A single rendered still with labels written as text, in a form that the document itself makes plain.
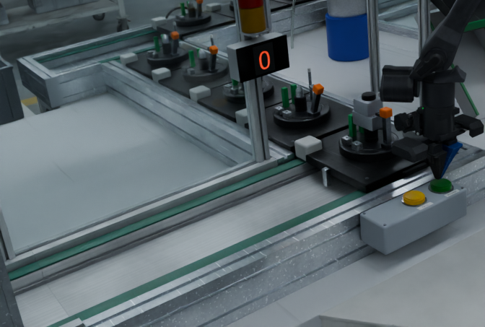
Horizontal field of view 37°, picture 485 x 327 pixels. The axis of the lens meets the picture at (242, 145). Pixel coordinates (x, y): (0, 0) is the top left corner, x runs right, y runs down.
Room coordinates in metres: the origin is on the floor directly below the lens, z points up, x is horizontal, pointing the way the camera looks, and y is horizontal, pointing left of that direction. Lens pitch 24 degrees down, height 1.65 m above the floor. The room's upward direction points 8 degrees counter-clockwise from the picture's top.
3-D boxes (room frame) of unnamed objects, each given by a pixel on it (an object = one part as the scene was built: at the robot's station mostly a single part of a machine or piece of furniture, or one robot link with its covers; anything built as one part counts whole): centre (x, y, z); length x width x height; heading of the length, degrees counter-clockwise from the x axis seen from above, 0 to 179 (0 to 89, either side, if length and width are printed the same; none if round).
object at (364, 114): (1.42, -0.27, 1.06); 0.08 x 0.04 x 0.07; 29
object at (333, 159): (1.41, -0.28, 0.96); 0.24 x 0.24 x 0.02; 29
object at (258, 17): (1.42, -0.05, 1.28); 0.05 x 0.05 x 0.05
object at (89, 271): (1.29, 0.00, 0.91); 0.84 x 0.28 x 0.10; 119
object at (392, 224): (1.18, -0.31, 0.93); 0.21 x 0.07 x 0.06; 119
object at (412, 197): (1.18, -0.31, 0.96); 0.04 x 0.04 x 0.02
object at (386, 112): (1.37, -0.30, 1.04); 0.04 x 0.02 x 0.08; 29
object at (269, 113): (1.63, -0.15, 1.01); 0.24 x 0.24 x 0.13; 29
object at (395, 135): (1.41, -0.28, 0.98); 0.14 x 0.14 x 0.02
